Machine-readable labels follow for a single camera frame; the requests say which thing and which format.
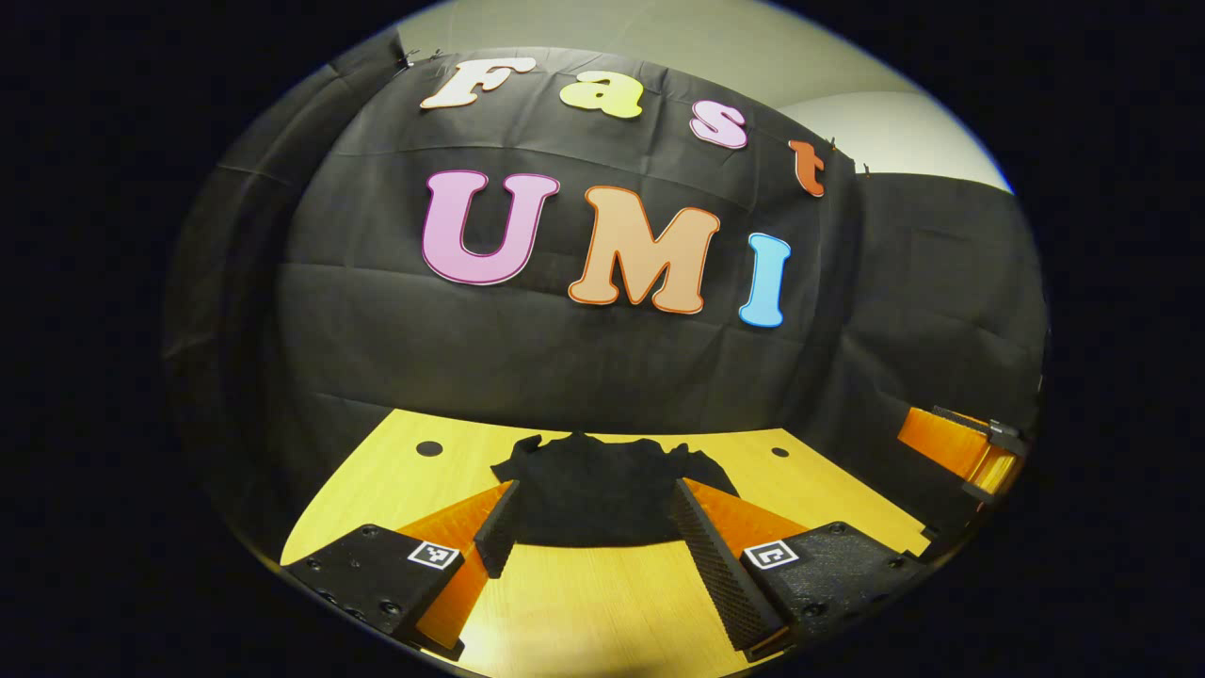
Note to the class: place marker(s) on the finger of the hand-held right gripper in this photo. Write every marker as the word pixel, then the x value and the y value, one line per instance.
pixel 951 447

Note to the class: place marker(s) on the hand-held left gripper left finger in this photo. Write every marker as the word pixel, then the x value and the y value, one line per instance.
pixel 497 532

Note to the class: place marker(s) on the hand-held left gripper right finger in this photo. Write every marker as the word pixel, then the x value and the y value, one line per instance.
pixel 715 565

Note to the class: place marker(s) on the black shirt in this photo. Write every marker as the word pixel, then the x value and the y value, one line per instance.
pixel 602 494

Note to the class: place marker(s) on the black backdrop cloth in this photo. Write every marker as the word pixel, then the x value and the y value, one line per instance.
pixel 565 367

